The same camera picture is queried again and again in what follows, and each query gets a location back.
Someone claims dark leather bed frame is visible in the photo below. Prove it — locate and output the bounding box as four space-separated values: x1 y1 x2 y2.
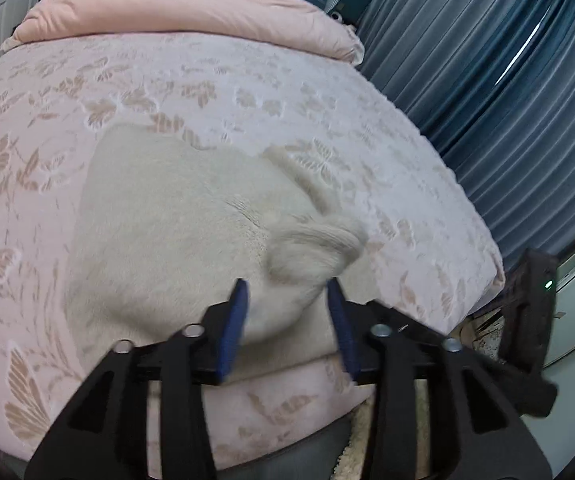
212 410 368 480

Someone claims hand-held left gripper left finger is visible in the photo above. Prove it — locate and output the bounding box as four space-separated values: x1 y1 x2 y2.
24 278 251 480

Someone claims pink floral bed blanket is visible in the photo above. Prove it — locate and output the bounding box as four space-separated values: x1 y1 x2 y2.
0 30 505 471

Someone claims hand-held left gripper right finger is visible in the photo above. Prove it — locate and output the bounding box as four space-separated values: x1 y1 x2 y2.
326 278 553 480

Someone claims blue-grey curtain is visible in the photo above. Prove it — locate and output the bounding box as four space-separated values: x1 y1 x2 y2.
356 0 575 261

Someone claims beige sweater with black hearts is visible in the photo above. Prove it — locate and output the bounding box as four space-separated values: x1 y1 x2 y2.
62 125 371 376

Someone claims pink duvet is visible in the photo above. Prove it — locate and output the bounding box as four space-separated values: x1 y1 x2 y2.
0 0 365 66

